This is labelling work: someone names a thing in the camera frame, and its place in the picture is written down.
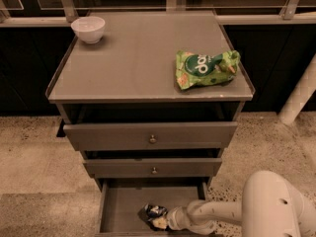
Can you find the blue chip bag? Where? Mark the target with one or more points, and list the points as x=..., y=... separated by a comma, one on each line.
x=150, y=212

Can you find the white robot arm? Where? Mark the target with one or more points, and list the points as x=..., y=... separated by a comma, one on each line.
x=270, y=207

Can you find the green chip bag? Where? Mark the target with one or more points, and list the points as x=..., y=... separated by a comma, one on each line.
x=205, y=70

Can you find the top grey drawer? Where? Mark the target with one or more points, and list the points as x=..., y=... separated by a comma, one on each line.
x=135, y=136

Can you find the grey drawer cabinet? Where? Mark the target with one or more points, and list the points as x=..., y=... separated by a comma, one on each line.
x=129, y=77

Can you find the bottom grey drawer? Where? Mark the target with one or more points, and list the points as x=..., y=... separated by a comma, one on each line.
x=122, y=211

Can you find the white ceramic bowl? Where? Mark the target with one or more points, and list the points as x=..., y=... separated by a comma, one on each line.
x=89, y=29

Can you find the middle grey drawer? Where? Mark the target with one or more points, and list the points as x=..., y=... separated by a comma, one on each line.
x=141, y=168

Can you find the brass top drawer knob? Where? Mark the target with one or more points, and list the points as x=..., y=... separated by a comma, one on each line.
x=152, y=139

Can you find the brass drawer knob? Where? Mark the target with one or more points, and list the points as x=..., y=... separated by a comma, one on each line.
x=152, y=139
x=154, y=171

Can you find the brass middle drawer knob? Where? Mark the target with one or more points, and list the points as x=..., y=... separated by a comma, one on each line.
x=154, y=171

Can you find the metal railing frame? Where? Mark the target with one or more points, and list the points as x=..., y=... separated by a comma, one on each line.
x=60, y=13

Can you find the grey drawer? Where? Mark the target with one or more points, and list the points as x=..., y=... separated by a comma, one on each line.
x=141, y=168
x=135, y=136
x=122, y=211

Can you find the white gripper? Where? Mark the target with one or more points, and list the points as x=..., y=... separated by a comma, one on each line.
x=178, y=217

